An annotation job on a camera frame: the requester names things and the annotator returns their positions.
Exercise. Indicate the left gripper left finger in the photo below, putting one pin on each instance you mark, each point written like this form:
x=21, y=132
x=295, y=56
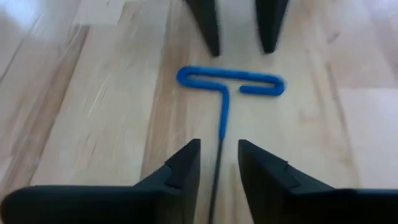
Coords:
x=109, y=205

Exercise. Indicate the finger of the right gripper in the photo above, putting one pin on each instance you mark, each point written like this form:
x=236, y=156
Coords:
x=206, y=21
x=270, y=21

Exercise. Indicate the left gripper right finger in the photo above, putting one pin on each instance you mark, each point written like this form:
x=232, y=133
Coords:
x=311, y=205

